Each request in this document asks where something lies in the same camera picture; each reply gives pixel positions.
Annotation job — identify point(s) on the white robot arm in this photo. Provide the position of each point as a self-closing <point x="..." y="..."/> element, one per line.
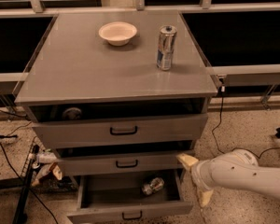
<point x="238" y="169"/>

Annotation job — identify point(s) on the black stand pole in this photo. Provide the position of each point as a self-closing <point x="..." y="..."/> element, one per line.
<point x="20" y="217"/>

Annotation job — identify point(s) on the silver blue energy drink can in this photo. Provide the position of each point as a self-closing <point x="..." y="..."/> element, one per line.
<point x="166" y="45"/>

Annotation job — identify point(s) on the grey top drawer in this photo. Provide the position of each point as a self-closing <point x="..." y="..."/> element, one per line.
<point x="105" y="132"/>

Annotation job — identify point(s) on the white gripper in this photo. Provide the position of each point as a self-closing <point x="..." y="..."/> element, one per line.
<point x="200" y="174"/>

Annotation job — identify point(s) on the grey bottom drawer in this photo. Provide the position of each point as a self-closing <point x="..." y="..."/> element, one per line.
<point x="119" y="197"/>

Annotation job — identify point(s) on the grey middle drawer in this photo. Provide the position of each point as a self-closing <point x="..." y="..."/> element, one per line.
<point x="121" y="163"/>

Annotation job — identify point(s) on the grey drawer cabinet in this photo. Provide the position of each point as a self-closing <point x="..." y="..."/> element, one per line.
<point x="77" y="68"/>

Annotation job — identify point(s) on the round object in top drawer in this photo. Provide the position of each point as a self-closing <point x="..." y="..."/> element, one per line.
<point x="72" y="113"/>

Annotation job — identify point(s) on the grey drawer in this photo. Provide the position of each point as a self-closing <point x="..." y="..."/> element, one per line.
<point x="105" y="132"/>
<point x="119" y="197"/>
<point x="121" y="163"/>

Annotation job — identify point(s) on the metal window railing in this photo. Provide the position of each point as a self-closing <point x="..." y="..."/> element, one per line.
<point x="239" y="43"/>

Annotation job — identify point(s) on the white paper bowl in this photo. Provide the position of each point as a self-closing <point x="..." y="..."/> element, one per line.
<point x="117" y="33"/>

